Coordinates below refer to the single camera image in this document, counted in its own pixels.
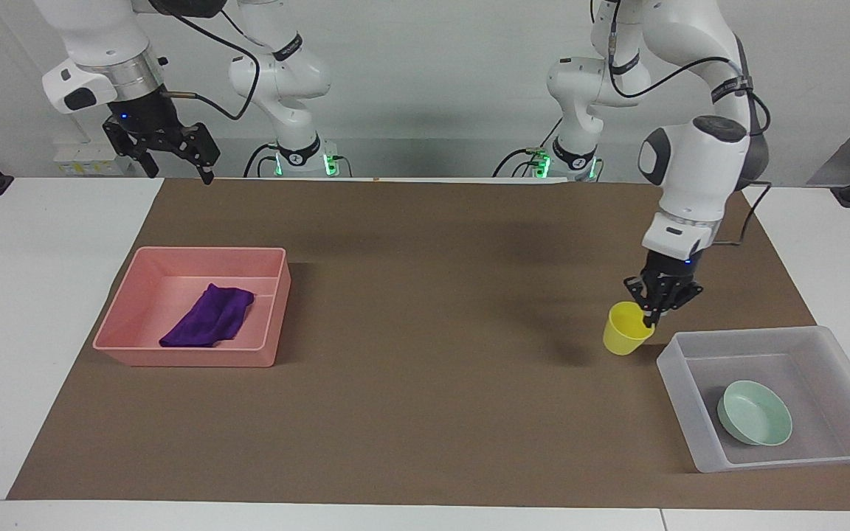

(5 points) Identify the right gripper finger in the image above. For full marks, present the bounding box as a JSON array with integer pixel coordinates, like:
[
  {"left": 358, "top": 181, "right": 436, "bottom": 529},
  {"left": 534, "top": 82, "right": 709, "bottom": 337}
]
[
  {"left": 170, "top": 121, "right": 221, "bottom": 186},
  {"left": 103, "top": 124, "right": 161, "bottom": 180}
]

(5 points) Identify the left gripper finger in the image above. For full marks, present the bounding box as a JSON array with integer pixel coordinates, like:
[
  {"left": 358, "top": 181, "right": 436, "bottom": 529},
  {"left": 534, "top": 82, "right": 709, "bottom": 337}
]
[
  {"left": 623, "top": 274, "right": 656, "bottom": 330},
  {"left": 654, "top": 277, "right": 705, "bottom": 327}
]

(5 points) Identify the yellow plastic cup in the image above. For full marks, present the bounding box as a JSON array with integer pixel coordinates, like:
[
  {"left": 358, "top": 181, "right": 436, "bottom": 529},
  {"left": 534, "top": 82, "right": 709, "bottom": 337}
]
[{"left": 603, "top": 301, "right": 657, "bottom": 357}]

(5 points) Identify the pink plastic bin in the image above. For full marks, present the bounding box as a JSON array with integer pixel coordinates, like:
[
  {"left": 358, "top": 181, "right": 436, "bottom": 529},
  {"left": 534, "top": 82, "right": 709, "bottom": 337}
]
[{"left": 92, "top": 246, "right": 293, "bottom": 369}]

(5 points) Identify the purple cloth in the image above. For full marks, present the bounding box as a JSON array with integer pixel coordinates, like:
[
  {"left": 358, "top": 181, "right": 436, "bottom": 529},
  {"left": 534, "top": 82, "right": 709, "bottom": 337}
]
[{"left": 159, "top": 283, "right": 257, "bottom": 349}]

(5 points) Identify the light green bowl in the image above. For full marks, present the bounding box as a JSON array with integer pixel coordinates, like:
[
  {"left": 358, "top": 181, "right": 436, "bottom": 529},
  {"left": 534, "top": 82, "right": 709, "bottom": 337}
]
[{"left": 716, "top": 380, "right": 795, "bottom": 448}]

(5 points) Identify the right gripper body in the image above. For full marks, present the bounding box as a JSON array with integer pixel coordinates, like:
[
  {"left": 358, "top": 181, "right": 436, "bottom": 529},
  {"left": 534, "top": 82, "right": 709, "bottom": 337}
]
[{"left": 103, "top": 90, "right": 190, "bottom": 153}]

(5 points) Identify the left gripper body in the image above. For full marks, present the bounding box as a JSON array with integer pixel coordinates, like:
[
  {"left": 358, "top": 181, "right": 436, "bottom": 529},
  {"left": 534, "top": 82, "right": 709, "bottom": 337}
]
[{"left": 642, "top": 250, "right": 704, "bottom": 284}]

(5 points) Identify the black cable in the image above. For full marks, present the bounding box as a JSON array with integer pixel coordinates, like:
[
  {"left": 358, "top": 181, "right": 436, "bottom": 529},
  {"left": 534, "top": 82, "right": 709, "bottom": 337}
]
[
  {"left": 151, "top": 0, "right": 262, "bottom": 122},
  {"left": 492, "top": 146, "right": 545, "bottom": 178},
  {"left": 711, "top": 179, "right": 773, "bottom": 247},
  {"left": 243, "top": 142, "right": 283, "bottom": 179},
  {"left": 605, "top": 0, "right": 772, "bottom": 138}
]

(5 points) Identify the translucent white plastic bin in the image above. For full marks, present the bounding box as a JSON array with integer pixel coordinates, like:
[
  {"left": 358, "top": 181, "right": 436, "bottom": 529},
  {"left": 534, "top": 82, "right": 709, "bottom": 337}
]
[{"left": 656, "top": 325, "right": 850, "bottom": 474}]

